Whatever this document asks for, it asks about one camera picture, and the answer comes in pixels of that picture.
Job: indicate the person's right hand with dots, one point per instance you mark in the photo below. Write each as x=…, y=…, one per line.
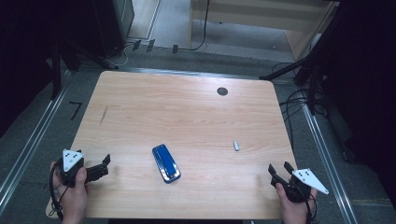
x=292, y=210

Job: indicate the person's left hand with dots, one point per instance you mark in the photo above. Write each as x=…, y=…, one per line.
x=74, y=199

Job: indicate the blue pencil case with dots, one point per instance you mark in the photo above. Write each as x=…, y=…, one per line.
x=166, y=163

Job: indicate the light wooden furniture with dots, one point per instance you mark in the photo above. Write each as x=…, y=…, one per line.
x=264, y=18

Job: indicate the silver staple strip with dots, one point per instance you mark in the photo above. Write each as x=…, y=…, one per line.
x=236, y=146

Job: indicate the metal floor rail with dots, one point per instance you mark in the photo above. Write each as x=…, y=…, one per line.
x=193, y=73
x=327, y=165
x=28, y=149

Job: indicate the black stand leg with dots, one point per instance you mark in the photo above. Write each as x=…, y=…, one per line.
x=56, y=71
x=90, y=56

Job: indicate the dark round table grommet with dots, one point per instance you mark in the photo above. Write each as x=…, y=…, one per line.
x=222, y=91

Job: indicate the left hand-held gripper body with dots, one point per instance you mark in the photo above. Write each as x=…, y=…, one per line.
x=71, y=161

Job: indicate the black cabinet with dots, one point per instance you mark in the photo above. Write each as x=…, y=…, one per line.
x=113, y=25

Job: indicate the black metal stand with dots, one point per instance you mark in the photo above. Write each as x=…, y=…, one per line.
x=311, y=62

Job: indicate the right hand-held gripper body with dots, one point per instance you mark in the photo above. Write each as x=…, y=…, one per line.
x=306, y=180

